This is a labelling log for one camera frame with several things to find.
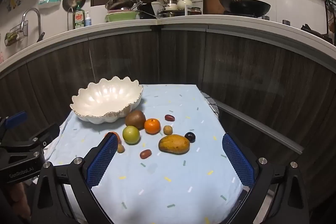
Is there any wire sink basket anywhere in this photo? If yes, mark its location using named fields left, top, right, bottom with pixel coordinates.
left=4, top=27, right=29, bottom=46

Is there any brown kiwi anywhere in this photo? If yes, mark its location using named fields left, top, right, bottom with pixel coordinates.
left=125, top=110, right=146, bottom=130

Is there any black wok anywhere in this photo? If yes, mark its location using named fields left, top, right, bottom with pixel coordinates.
left=217, top=0, right=271, bottom=17

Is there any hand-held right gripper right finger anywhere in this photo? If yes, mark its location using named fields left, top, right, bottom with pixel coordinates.
left=222, top=132, right=311, bottom=224

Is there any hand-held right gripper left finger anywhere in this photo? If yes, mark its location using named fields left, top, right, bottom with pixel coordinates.
left=30, top=132, right=119, bottom=224

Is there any black white checked cloth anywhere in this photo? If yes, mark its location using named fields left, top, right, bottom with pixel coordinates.
left=201, top=91, right=219, bottom=119

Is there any green apple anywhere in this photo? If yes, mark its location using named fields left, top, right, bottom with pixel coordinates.
left=122, top=126, right=140, bottom=145

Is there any orange mandarin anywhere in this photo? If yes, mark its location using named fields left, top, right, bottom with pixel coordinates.
left=144, top=118, right=161, bottom=135
left=104, top=131, right=121, bottom=145

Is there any aluminium rail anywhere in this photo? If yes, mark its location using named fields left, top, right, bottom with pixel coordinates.
left=215, top=102, right=305, bottom=155

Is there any hanging frying pan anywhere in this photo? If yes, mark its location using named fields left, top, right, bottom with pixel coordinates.
left=62, top=0, right=84, bottom=12

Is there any yellow mango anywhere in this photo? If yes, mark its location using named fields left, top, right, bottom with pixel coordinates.
left=158, top=134, right=190, bottom=155

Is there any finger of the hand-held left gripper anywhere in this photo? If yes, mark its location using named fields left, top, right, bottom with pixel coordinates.
left=0, top=123, right=61, bottom=154
left=0, top=112, right=28, bottom=135

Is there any cream teapot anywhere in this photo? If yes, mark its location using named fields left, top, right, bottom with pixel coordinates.
left=176, top=0, right=195, bottom=10
left=159, top=0, right=179, bottom=11

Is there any white scalloped ceramic bowl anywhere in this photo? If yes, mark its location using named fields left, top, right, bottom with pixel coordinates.
left=70, top=76, right=144, bottom=125

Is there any person's left hand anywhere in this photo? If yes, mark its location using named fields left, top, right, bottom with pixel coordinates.
left=4, top=182, right=33, bottom=216

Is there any light blue patterned tablecloth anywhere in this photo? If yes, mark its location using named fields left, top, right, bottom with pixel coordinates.
left=43, top=84, right=244, bottom=224

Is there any green plastic basin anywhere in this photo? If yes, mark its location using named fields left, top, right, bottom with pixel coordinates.
left=106, top=11, right=141, bottom=22

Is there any green dish soap bottle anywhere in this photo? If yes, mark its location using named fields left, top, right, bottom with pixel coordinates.
left=74, top=5, right=86, bottom=29

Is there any steel faucet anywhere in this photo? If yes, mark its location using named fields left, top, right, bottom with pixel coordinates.
left=20, top=8, right=45, bottom=42

